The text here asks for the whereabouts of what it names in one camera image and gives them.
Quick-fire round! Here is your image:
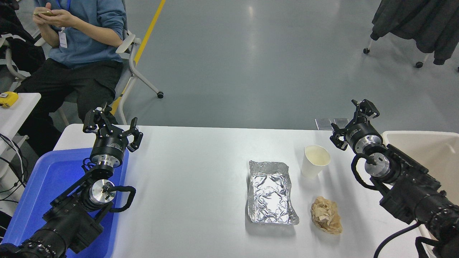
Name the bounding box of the white chair frame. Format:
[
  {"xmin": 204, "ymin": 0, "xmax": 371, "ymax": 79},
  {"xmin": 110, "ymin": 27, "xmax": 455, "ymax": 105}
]
[{"xmin": 0, "ymin": 34, "xmax": 28, "ymax": 81}]

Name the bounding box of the person's left hand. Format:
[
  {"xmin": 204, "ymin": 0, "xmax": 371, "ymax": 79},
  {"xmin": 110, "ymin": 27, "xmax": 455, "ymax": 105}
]
[{"xmin": 49, "ymin": 9, "xmax": 78, "ymax": 29}]

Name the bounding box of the large pale bin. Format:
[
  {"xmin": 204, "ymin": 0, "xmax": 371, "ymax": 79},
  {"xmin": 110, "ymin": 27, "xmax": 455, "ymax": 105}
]
[{"xmin": 381, "ymin": 131, "xmax": 459, "ymax": 258}]

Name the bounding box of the blue plastic tray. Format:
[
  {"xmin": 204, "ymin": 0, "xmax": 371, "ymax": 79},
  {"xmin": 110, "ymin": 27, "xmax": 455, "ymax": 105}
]
[{"xmin": 2, "ymin": 148, "xmax": 129, "ymax": 258}]

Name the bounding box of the crumpled tan paper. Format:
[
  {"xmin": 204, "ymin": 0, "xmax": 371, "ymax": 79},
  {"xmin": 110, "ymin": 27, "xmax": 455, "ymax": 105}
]
[{"xmin": 310, "ymin": 196, "xmax": 343, "ymax": 235}]

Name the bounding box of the white wheeled chair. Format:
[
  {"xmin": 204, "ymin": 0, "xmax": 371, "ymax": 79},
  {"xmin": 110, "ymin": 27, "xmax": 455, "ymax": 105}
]
[{"xmin": 57, "ymin": 0, "xmax": 164, "ymax": 126}]

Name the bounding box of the white wheeled rack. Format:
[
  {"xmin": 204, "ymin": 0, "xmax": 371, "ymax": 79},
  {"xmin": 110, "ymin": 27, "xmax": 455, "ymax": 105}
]
[{"xmin": 363, "ymin": 36, "xmax": 459, "ymax": 72}]

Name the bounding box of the yellow tape measure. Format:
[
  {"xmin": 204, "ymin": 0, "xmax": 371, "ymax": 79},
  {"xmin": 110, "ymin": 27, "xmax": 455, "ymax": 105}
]
[{"xmin": 0, "ymin": 91, "xmax": 19, "ymax": 108}]

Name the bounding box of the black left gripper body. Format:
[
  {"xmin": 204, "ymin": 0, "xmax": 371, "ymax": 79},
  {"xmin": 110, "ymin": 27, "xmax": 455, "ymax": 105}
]
[{"xmin": 89, "ymin": 128, "xmax": 129, "ymax": 164}]

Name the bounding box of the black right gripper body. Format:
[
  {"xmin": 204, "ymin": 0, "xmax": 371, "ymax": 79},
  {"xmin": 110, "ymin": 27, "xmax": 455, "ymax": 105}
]
[{"xmin": 344, "ymin": 121, "xmax": 382, "ymax": 150}]

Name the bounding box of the white paper cup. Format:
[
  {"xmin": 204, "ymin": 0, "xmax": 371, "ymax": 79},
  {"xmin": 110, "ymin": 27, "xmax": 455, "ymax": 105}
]
[{"xmin": 301, "ymin": 144, "xmax": 331, "ymax": 179}]

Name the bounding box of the white side table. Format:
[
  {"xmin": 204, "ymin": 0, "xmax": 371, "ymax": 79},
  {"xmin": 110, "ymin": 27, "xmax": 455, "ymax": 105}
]
[{"xmin": 0, "ymin": 92, "xmax": 42, "ymax": 180}]

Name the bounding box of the black garment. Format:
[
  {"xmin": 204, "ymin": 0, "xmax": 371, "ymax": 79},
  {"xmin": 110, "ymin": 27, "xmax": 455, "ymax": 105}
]
[{"xmin": 0, "ymin": 0, "xmax": 46, "ymax": 74}]

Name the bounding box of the black cable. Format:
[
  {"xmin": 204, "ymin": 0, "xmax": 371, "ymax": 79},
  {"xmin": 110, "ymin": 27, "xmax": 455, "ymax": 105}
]
[{"xmin": 0, "ymin": 133, "xmax": 28, "ymax": 205}]

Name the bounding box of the dark hanging coat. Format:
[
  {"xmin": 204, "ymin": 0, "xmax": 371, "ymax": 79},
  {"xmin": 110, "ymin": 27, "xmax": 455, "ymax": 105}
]
[{"xmin": 369, "ymin": 0, "xmax": 459, "ymax": 66}]

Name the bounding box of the silver foil tray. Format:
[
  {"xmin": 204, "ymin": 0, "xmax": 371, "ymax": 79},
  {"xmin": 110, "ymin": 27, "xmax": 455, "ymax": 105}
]
[{"xmin": 247, "ymin": 160, "xmax": 300, "ymax": 225}]

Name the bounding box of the person's right hand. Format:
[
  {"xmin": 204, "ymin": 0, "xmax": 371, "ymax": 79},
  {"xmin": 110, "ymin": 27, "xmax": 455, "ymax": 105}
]
[{"xmin": 33, "ymin": 14, "xmax": 54, "ymax": 27}]

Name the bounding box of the person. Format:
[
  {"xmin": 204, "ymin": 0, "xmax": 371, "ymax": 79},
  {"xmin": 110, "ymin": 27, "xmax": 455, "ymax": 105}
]
[{"xmin": 14, "ymin": 0, "xmax": 128, "ymax": 156}]

